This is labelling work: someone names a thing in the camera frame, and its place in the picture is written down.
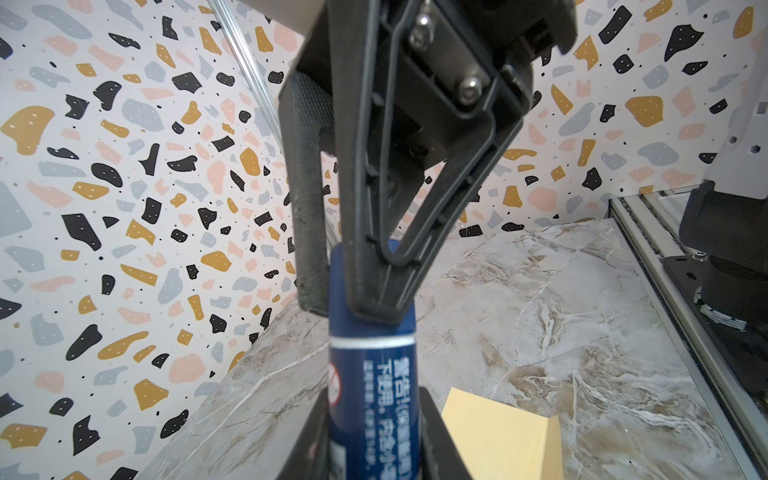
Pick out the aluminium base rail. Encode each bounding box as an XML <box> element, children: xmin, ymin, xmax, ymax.
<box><xmin>609</xmin><ymin>188</ymin><xmax>767</xmax><ymax>479</ymax></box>

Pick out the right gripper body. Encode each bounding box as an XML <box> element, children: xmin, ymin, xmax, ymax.
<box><xmin>293</xmin><ymin>1</ymin><xmax>577</xmax><ymax>120</ymax></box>

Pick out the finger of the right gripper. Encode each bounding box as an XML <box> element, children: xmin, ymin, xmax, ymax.
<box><xmin>326</xmin><ymin>0</ymin><xmax>535</xmax><ymax>326</ymax></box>
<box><xmin>278</xmin><ymin>71</ymin><xmax>335</xmax><ymax>317</ymax></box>

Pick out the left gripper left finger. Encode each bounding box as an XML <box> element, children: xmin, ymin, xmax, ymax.
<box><xmin>277</xmin><ymin>387</ymin><xmax>330</xmax><ymax>480</ymax></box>

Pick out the left corner aluminium post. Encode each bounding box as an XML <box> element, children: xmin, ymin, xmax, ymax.
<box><xmin>209</xmin><ymin>0</ymin><xmax>283</xmax><ymax>151</ymax></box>

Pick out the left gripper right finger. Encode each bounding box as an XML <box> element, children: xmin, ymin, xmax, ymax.
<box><xmin>418</xmin><ymin>387</ymin><xmax>472</xmax><ymax>480</ymax></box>

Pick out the yellow paper envelope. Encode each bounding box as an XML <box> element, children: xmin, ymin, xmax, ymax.
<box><xmin>441</xmin><ymin>388</ymin><xmax>564</xmax><ymax>480</ymax></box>

